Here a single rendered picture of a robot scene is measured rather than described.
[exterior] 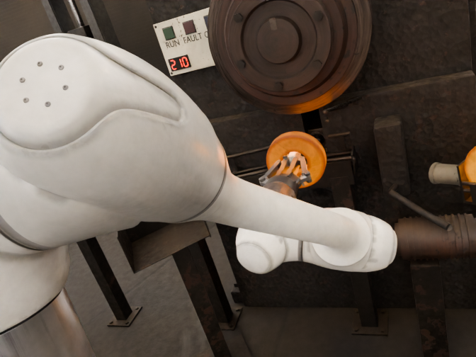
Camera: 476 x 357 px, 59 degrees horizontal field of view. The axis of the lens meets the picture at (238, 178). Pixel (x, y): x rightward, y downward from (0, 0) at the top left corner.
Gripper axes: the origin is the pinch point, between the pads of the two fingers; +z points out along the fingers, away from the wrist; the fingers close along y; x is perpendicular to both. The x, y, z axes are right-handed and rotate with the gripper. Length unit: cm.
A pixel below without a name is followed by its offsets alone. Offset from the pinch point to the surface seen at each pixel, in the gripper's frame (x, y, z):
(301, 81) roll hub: 14.6, 2.7, 15.3
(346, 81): 9.3, 13.4, 23.5
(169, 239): -24, -49, 0
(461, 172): -15.0, 39.1, 7.2
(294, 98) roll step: 7.9, -2.1, 21.7
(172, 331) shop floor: -85, -80, 13
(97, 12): 49, -355, 442
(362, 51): 16.7, 18.9, 23.8
